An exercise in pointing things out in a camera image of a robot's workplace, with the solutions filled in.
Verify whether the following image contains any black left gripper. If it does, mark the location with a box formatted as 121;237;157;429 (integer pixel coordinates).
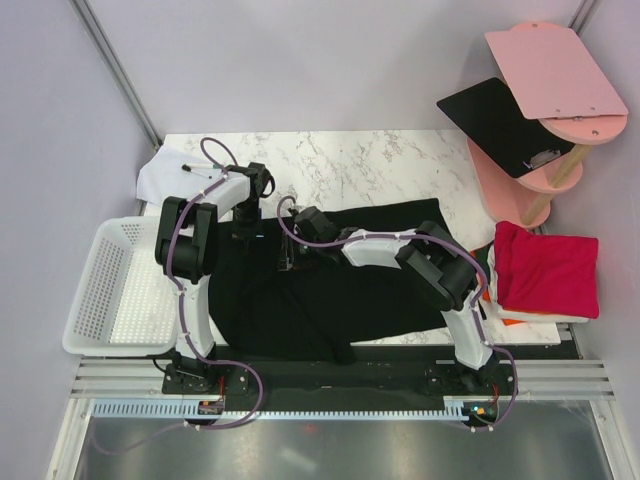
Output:
230;199;263;250

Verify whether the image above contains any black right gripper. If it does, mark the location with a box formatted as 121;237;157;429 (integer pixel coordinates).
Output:
276;229;322;271

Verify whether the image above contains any black t-shirt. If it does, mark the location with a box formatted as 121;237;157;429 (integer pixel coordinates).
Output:
211;197;496;366

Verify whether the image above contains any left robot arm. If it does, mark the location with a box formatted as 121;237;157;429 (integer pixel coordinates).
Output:
155;162;275;393

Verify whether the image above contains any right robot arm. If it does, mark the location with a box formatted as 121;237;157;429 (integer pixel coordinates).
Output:
277;207;499;394

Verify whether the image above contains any green capped marker pen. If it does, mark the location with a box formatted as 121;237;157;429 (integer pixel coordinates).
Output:
181;163;220;172

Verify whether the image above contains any white paper sheet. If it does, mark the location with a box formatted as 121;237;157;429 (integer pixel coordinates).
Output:
137;146;222;206

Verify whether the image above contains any white plastic basket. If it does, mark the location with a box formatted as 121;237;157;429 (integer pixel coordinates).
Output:
62;216;177;357

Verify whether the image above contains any dark green folded t-shirt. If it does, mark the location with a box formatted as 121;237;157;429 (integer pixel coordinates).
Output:
473;244;495;265

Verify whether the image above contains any orange folded t-shirt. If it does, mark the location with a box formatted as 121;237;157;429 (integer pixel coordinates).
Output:
478;262;524;326

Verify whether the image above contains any white folded t-shirt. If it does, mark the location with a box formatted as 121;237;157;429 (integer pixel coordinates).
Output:
482;244;586;325

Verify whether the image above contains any black clipboard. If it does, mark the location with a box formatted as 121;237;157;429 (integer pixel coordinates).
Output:
436;78;574;179

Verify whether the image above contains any pink wooden shelf stand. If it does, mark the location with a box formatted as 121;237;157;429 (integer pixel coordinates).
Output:
468;22;628;229

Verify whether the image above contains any red folded t-shirt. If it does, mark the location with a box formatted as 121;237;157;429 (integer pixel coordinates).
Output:
494;221;600;319

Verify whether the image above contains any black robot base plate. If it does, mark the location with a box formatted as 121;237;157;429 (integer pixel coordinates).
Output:
162;345;515;411

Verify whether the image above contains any white slotted cable duct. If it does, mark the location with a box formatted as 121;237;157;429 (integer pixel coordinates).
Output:
91;398;495;421

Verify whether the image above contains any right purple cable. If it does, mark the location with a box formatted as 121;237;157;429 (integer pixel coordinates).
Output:
277;195;521;434

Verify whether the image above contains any aluminium frame post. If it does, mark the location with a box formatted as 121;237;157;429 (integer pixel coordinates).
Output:
69;0;163;150

